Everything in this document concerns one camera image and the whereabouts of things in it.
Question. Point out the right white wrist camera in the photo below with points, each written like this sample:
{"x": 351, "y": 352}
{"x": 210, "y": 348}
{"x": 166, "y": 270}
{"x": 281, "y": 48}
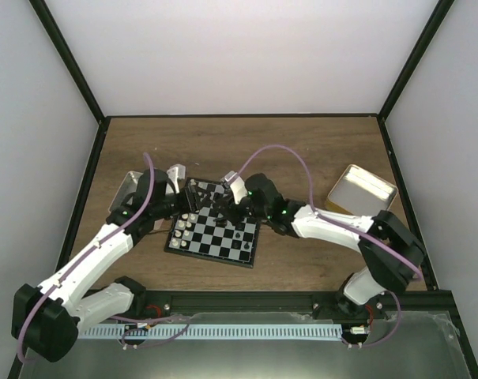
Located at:
{"x": 234, "y": 182}

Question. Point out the gold square tin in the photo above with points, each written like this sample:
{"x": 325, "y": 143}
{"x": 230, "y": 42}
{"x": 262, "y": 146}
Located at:
{"x": 359, "y": 192}

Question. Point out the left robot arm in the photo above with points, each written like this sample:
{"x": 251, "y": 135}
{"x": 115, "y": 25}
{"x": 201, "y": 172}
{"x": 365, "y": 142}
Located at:
{"x": 49, "y": 318}

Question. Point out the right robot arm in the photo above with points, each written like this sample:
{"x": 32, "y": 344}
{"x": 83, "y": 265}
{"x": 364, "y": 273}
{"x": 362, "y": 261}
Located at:
{"x": 392, "y": 253}

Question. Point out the black white chessboard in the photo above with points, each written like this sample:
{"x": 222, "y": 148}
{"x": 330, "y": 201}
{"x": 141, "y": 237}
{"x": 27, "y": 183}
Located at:
{"x": 211, "y": 240}

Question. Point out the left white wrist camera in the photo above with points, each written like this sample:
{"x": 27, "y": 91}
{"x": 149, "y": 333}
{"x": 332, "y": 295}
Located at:
{"x": 175, "y": 174}

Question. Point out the pink square tin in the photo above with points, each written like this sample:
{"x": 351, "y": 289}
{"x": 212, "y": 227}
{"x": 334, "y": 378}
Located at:
{"x": 132, "y": 193}

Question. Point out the black frame post left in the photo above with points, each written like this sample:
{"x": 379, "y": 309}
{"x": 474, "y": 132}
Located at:
{"x": 58, "y": 40}

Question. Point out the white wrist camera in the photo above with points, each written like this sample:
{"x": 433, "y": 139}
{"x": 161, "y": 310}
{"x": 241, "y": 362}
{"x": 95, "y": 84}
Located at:
{"x": 175, "y": 174}
{"x": 234, "y": 182}

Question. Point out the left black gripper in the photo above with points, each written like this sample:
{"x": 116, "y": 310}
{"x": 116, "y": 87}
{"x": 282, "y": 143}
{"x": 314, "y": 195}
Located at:
{"x": 186, "y": 198}

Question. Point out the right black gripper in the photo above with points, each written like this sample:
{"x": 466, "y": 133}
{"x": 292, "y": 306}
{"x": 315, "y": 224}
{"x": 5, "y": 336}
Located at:
{"x": 233, "y": 216}

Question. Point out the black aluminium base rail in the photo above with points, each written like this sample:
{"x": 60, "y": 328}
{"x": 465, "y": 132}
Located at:
{"x": 322, "y": 305}

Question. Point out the light blue slotted cable duct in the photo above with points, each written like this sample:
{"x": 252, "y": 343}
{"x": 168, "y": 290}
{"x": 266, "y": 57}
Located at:
{"x": 317, "y": 332}

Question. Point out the black frame post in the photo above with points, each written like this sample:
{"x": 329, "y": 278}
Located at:
{"x": 58, "y": 40}
{"x": 423, "y": 42}

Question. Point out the black frame post right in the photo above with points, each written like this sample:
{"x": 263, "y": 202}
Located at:
{"x": 423, "y": 42}

